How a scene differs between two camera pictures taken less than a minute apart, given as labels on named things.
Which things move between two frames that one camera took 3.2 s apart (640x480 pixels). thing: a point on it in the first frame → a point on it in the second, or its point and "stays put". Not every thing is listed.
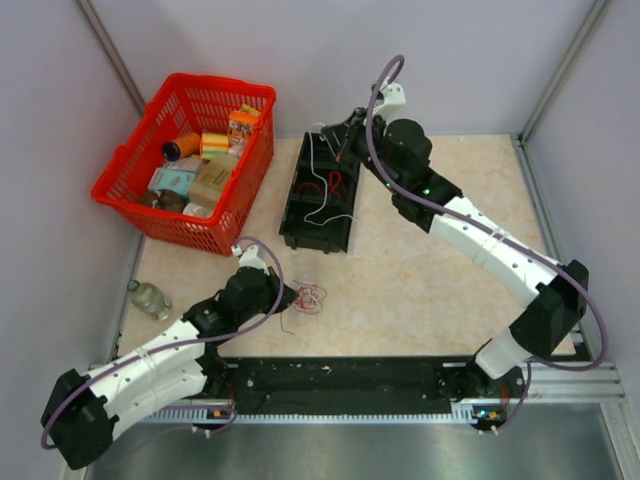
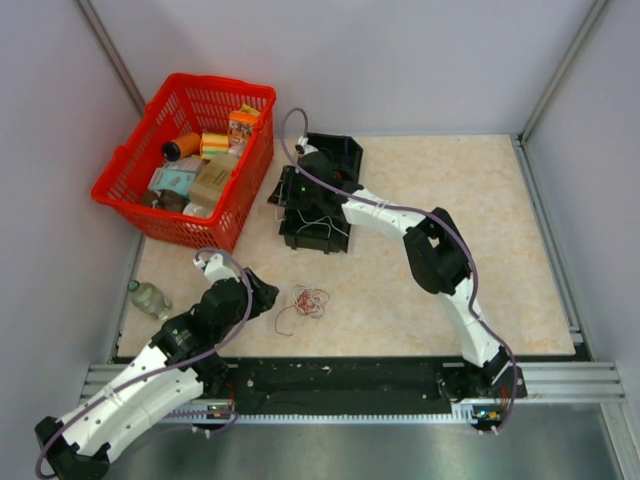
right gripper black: x=344 y=137 → x=283 y=194
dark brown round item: x=164 y=199 stays put
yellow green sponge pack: x=214 y=143 stays put
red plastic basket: x=189 y=103 stays put
